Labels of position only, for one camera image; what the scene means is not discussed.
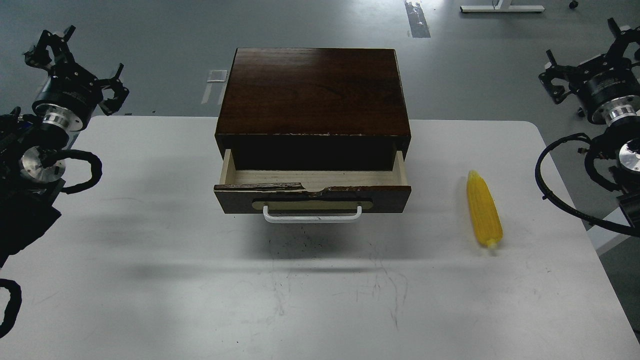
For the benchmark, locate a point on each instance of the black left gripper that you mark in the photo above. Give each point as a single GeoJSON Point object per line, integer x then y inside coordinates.
{"type": "Point", "coordinates": [62, 92]}

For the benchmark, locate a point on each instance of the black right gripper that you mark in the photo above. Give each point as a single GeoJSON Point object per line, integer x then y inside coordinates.
{"type": "Point", "coordinates": [609, 90]}

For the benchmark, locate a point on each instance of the yellow corn cob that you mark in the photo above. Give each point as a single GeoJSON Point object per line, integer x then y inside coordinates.
{"type": "Point", "coordinates": [484, 215]}

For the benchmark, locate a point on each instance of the wooden drawer with white handle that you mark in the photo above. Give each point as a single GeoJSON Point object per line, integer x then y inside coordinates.
{"type": "Point", "coordinates": [312, 196]}

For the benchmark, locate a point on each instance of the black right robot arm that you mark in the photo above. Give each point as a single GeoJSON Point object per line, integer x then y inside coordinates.
{"type": "Point", "coordinates": [612, 162]}

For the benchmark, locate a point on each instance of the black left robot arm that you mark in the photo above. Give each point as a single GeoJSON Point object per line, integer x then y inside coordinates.
{"type": "Point", "coordinates": [37, 159]}

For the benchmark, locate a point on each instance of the white table leg base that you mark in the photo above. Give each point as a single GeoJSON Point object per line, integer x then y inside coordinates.
{"type": "Point", "coordinates": [501, 6]}

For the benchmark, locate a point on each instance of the dark wooden cabinet box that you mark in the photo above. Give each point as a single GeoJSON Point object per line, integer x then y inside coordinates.
{"type": "Point", "coordinates": [314, 109]}

